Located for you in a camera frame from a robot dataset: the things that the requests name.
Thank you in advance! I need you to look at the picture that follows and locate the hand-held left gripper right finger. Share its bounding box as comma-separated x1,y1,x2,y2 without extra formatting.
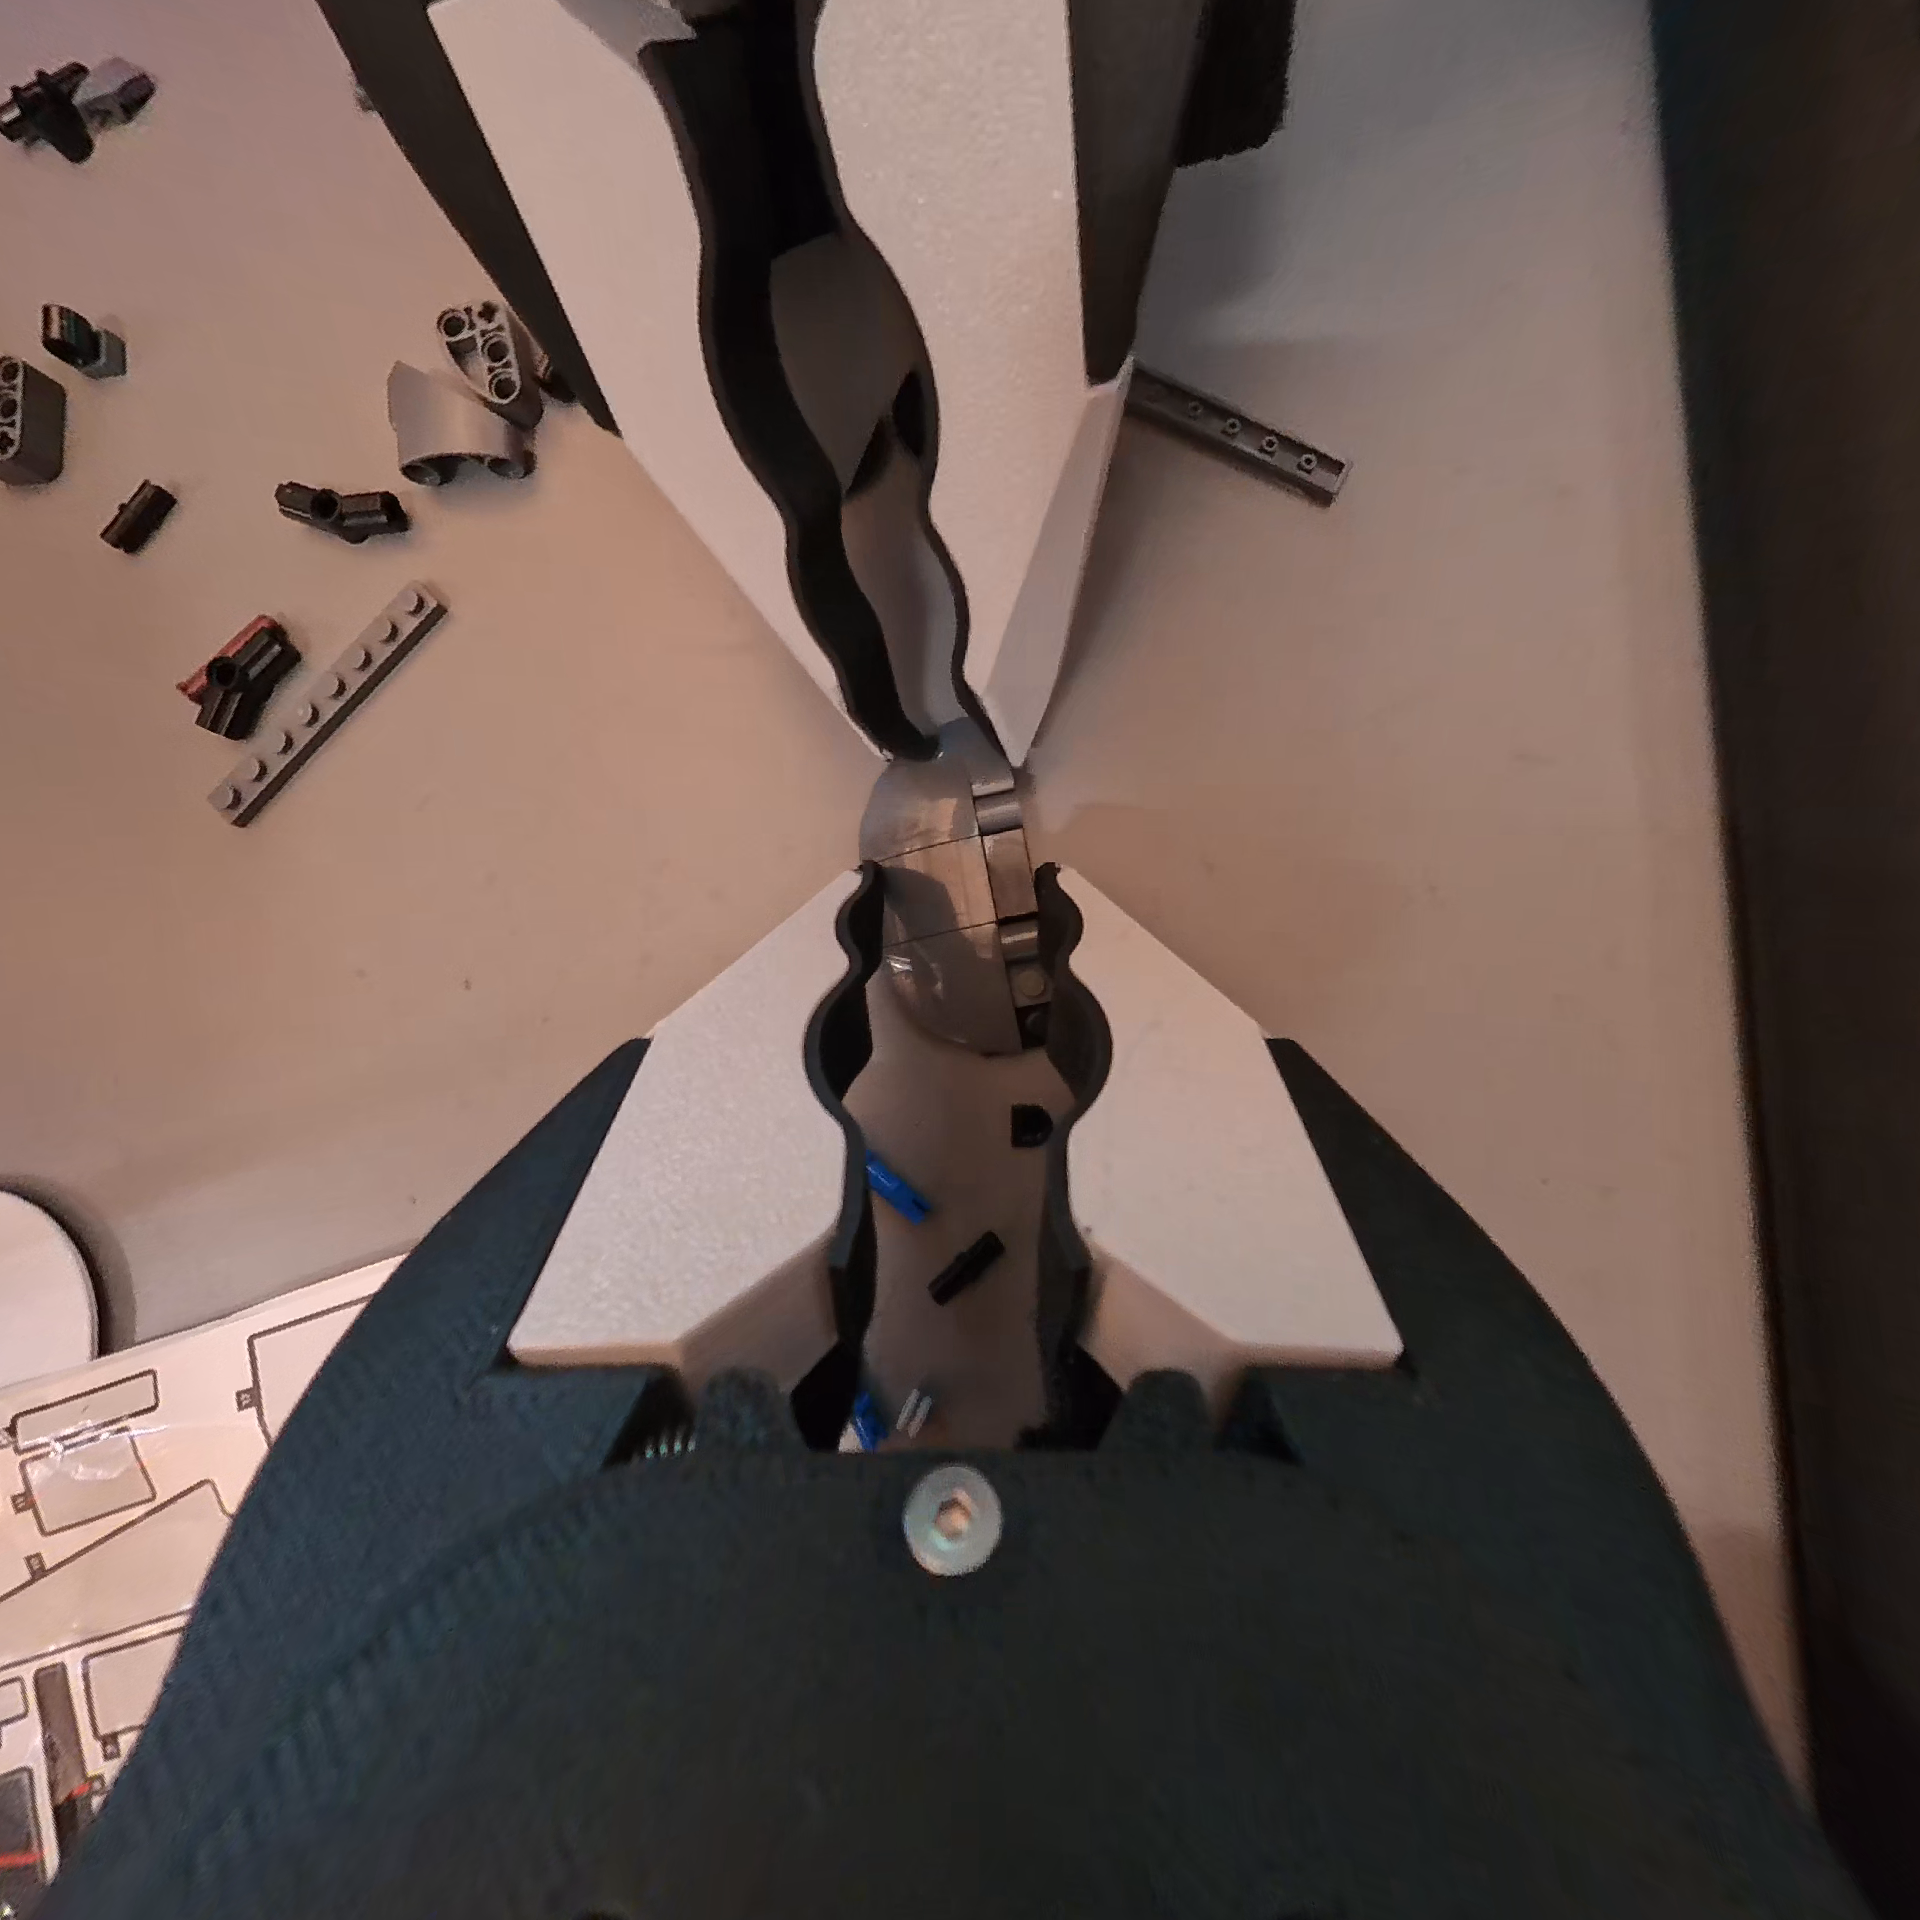
1031,866,1408,1451

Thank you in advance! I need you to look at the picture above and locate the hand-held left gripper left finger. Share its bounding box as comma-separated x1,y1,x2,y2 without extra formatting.
506,866,896,1451

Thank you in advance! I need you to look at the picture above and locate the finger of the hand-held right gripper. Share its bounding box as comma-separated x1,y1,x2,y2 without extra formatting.
422,0,938,759
813,0,1136,770

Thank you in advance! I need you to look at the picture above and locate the dark grey domed lego assembly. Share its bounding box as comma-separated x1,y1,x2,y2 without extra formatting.
857,737,1052,1058

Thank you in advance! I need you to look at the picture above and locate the grey triangular lego liftarm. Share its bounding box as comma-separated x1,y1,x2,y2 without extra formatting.
434,298,544,431

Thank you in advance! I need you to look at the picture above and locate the dark grey lego plate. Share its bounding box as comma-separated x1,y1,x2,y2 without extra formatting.
1125,363,1356,510

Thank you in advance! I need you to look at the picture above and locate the light grey curved lego panel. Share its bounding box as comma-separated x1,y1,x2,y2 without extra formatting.
386,359,538,487

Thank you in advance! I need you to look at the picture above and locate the black lego cross connector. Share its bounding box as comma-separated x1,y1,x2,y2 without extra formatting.
0,64,95,161

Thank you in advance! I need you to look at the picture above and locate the black angled lego connector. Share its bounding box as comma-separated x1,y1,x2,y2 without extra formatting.
274,480,409,544

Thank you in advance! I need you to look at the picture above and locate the dark grey lego beam block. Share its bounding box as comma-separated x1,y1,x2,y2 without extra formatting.
0,355,69,487

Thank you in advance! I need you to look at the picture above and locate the long grey studded lego plate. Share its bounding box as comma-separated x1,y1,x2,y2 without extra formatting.
207,584,453,831

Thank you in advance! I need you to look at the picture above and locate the black and red lego connector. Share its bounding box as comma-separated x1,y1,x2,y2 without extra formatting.
175,614,305,742

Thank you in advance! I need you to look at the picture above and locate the sticker sheet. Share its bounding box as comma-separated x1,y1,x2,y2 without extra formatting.
0,1254,413,1892

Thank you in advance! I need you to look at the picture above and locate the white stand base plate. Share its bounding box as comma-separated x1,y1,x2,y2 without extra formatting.
0,1177,114,1390

